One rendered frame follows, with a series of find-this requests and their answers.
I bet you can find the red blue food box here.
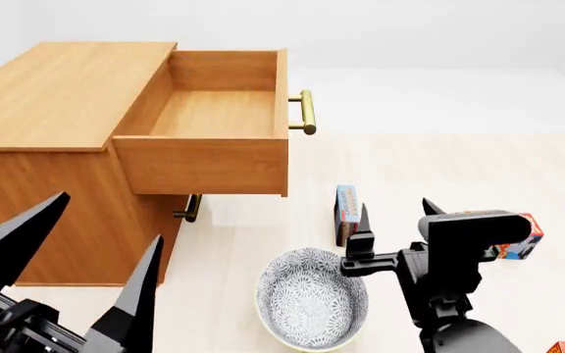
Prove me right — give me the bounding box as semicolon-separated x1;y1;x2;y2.
462;209;545;262

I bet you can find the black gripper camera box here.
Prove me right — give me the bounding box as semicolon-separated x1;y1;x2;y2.
418;209;534;295

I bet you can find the patterned grey white bowl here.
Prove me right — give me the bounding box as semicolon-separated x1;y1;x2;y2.
254;247;370;353

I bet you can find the chocolate pudding box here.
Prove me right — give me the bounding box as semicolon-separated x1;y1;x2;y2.
333;184;369;248

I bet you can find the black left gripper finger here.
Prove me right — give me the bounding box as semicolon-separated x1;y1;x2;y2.
84;234;165;353
0;190;72;291

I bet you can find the open wooden drawer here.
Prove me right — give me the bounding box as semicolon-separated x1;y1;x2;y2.
111;47;290;198

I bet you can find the brass drawer handle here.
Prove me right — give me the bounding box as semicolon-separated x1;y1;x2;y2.
287;88;318;136
172;193;204;224

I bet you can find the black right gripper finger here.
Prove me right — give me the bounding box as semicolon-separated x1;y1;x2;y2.
345;202;378;261
421;197;448;219

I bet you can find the wooden cabinet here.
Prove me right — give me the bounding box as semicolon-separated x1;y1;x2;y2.
0;41;191;288

